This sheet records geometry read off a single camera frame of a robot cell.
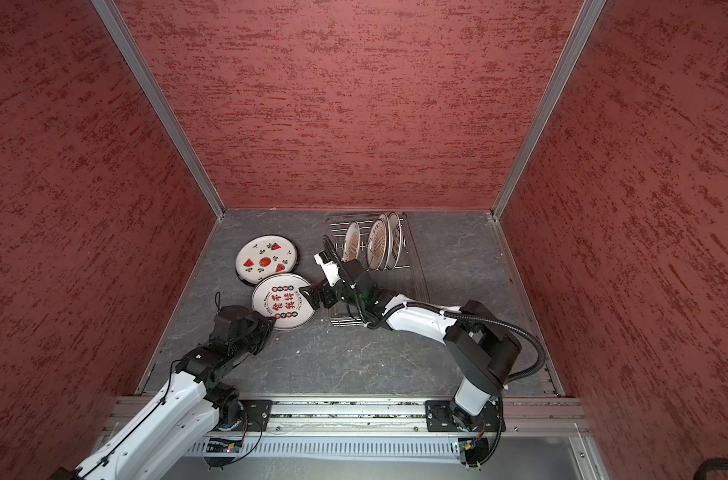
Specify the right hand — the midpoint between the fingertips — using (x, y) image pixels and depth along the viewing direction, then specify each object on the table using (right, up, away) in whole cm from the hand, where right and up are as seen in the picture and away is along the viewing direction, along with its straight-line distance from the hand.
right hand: (311, 287), depth 81 cm
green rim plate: (-11, -4, +9) cm, 15 cm away
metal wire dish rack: (+29, 0, +20) cm, 35 cm away
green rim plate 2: (+25, +13, +15) cm, 31 cm away
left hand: (-10, -11, +3) cm, 15 cm away
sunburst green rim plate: (+19, +11, +19) cm, 29 cm away
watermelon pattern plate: (-22, +7, +22) cm, 32 cm away
